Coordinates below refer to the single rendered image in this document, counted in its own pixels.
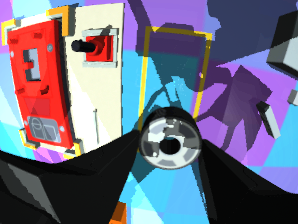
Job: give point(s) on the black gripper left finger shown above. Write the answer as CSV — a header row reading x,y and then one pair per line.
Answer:
x,y
83,190

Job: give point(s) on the yellow rectangular outline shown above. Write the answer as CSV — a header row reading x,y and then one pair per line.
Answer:
x,y
145,65

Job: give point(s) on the black and grey wheel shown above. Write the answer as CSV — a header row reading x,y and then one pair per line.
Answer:
x,y
170,154

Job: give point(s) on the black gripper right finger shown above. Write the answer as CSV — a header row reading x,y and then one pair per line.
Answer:
x,y
236,195

